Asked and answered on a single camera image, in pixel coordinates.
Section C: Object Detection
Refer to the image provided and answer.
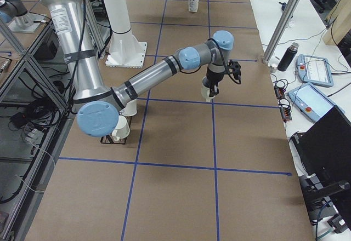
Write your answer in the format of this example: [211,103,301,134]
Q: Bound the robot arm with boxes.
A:
[1,0,39,33]

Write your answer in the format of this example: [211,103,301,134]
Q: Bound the black monitor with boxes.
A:
[292,106,350,227]

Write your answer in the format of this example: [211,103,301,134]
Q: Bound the aluminium frame post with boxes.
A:
[262,0,299,64]

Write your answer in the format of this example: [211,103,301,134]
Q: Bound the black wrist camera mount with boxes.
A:
[227,60,241,85]

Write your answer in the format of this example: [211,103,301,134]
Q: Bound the white mug on rack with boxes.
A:
[111,115,130,141]

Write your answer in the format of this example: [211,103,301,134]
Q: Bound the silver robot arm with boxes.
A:
[40,0,241,138]

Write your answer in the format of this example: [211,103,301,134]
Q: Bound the near teach pendant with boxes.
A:
[287,83,347,123]

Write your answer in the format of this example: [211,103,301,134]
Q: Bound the white ribbed mug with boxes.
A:
[201,77,214,102]

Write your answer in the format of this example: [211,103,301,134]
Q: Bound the black wire mug rack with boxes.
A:
[100,115,132,145]

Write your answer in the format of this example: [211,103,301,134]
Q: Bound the teach pendant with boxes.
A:
[287,83,347,123]
[296,54,334,87]

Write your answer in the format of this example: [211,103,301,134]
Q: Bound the black water bottle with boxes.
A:
[277,42,299,72]

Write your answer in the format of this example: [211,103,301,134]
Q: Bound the black power strip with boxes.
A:
[274,85,292,123]

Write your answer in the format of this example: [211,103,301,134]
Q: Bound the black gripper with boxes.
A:
[206,70,224,97]

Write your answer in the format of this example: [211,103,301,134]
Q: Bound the far teach pendant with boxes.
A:
[296,54,334,87]

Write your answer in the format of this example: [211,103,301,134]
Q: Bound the white ribbed cup upside down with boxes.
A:
[120,99,137,117]

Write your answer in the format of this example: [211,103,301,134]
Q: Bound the white camera pole base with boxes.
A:
[104,0,148,68]

